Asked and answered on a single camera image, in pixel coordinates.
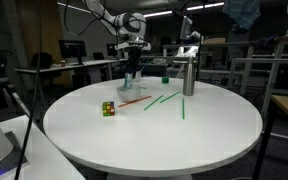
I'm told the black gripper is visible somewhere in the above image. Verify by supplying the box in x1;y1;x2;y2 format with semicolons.
126;46;144;77

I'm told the teal bottle with dark cap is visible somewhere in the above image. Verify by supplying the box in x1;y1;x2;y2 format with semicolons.
123;73;134;90

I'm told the white bowl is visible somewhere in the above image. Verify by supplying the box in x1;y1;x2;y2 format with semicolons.
116;84;142;103

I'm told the white cup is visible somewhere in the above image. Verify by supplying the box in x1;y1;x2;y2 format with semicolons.
132;70;142;83

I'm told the small dark monitor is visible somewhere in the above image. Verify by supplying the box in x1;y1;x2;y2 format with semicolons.
106;43;119;58

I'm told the orange straw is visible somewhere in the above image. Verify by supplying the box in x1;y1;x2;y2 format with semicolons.
117;95;153;108

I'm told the multicolour puzzle cube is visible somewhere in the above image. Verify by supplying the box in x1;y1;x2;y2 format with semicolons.
101;101;116;118

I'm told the long white office desk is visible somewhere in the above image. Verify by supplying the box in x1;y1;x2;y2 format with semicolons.
14;59;128;101

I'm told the silver metal flask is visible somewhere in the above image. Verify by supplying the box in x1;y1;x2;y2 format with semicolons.
182;55;197;97

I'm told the black computer monitor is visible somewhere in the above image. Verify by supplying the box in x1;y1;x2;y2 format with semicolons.
58;39;87;66

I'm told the ceiling strip light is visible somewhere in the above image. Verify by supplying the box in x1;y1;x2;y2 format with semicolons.
186;1;226;11
143;10;174;18

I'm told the black vertical pole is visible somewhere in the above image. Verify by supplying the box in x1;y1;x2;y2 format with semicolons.
196;34;204;82

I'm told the grey white background machine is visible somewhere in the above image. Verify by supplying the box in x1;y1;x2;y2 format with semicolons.
175;14;205;58

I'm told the black office chair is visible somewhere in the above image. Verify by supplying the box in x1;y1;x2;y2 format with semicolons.
30;51;55;79

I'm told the white side table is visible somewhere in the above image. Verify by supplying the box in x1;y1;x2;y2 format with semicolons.
0;114;87;180

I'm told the blue hanging cloth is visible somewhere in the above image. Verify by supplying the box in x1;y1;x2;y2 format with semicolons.
222;0;262;32

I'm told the black hanging cable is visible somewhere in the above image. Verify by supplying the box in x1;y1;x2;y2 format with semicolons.
14;0;44;180

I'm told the grey metal frame desk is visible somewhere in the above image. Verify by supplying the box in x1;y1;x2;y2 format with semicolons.
228;34;288;118

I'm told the black camera tripod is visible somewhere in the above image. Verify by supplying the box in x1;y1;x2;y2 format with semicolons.
0;49;36;125

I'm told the grey base plate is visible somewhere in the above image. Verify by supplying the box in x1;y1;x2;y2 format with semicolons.
0;130;29;180

